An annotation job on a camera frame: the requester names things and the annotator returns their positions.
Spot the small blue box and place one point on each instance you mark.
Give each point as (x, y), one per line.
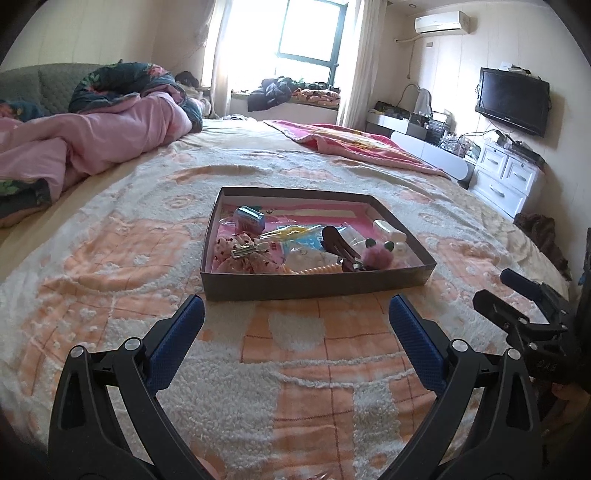
(249, 219)

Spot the pink quilt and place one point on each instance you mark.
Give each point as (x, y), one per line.
(115, 129)

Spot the pink printed blanket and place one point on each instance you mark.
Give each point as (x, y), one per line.
(360, 143)

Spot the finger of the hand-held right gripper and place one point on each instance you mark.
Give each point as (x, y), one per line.
(521, 281)
(498, 309)

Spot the sheer white curtain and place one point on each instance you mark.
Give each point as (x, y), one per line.
(221, 50)

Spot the green quilted sofa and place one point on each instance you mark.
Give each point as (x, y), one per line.
(51, 81)

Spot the white bench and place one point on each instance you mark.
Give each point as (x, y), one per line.
(429, 154)

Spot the dark floral quilt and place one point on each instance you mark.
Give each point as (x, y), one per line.
(115, 81)

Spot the polka dot scrunchie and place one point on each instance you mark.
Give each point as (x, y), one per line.
(228, 242)

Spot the orange comb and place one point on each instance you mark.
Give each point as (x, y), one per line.
(318, 267)

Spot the brown hair clip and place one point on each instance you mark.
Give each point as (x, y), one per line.
(334, 240)

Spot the white air conditioner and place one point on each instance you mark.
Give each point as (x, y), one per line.
(441, 23)

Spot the white drawer cabinet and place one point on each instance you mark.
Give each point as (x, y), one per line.
(503, 177)

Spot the silver metal hair clip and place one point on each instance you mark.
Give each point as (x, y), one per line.
(249, 251)

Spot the patterned windowsill cloth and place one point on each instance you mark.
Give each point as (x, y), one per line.
(316, 96)

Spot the cluttered white desk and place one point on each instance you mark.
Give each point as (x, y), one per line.
(397, 120)

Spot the window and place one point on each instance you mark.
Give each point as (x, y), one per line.
(309, 27)

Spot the cream curtain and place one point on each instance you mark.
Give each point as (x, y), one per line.
(362, 64)

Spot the black television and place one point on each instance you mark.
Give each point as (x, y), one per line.
(512, 101)

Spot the dark clothes pile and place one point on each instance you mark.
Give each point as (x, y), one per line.
(272, 92)

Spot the yellow hair clip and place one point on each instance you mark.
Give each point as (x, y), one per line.
(286, 232)

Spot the pearl bow earrings card packet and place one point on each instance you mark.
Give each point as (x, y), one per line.
(304, 256)

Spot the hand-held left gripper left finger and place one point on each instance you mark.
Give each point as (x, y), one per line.
(178, 341)

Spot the pink pompom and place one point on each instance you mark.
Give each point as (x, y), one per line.
(378, 257)

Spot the black set-top box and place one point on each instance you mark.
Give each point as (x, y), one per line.
(526, 150)

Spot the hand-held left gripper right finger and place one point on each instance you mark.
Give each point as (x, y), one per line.
(418, 341)

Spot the brown cloth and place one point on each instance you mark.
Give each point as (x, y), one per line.
(540, 235)

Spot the person's right hand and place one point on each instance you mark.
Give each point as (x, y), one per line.
(570, 399)

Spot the cardboard box with pink lining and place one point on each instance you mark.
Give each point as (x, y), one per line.
(323, 286)

